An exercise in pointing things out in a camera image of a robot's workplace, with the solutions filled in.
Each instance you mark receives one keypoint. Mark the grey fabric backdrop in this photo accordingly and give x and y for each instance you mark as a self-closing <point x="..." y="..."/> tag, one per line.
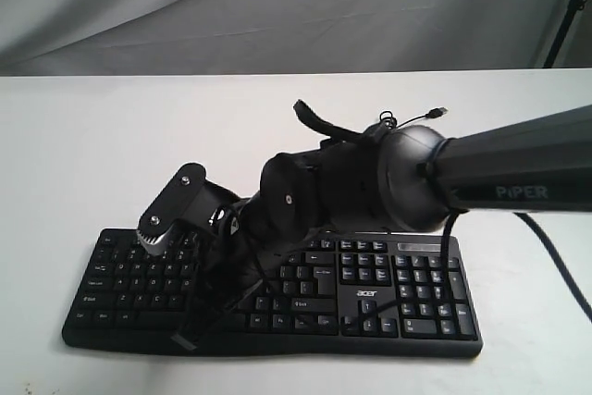
<point x="219" y="37"/>

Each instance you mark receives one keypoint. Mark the black Acer keyboard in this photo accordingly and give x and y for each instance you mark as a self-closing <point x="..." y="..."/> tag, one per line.
<point x="356" y="293"/>

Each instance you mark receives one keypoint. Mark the black backdrop stand pole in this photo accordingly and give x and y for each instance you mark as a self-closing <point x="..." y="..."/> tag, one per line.
<point x="573" y="7"/>

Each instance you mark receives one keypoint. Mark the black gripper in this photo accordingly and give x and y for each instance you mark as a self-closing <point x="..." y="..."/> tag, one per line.
<point x="231" y="265"/>

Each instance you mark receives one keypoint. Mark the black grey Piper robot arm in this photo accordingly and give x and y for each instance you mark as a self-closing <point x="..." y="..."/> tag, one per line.
<point x="385" y="178"/>

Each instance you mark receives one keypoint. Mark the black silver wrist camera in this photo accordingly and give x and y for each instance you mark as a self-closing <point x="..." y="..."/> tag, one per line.
<point x="189" y="202"/>

